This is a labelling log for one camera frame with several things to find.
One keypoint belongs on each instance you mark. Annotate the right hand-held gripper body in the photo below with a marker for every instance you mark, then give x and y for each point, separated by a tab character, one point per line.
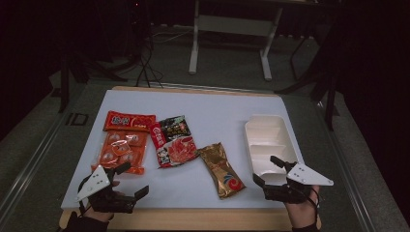
299	182

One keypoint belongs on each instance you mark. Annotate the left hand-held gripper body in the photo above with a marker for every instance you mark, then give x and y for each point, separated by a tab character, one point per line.
106	198

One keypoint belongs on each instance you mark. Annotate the orange packet of sachets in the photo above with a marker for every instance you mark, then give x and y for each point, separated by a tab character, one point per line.
124	145

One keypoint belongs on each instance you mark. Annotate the white divided tray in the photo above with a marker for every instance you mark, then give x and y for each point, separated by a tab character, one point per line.
267	137

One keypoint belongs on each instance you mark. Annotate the gold snack packet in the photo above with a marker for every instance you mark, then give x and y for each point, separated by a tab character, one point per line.
222	170

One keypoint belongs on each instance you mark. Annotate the red and black food packet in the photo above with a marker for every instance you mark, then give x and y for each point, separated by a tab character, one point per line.
174	143

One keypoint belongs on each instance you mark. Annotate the person's left hand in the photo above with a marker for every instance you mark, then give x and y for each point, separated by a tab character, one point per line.
101	215

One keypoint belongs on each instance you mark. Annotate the person's right hand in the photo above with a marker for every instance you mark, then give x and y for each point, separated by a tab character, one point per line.
303	212

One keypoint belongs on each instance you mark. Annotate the white table mat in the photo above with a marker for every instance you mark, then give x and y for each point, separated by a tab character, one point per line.
212	111

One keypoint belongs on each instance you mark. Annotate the black stand legs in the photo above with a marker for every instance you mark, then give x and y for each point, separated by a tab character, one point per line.
80	69
322	77

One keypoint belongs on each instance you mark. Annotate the white metal stand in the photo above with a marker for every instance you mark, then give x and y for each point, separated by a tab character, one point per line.
232	25

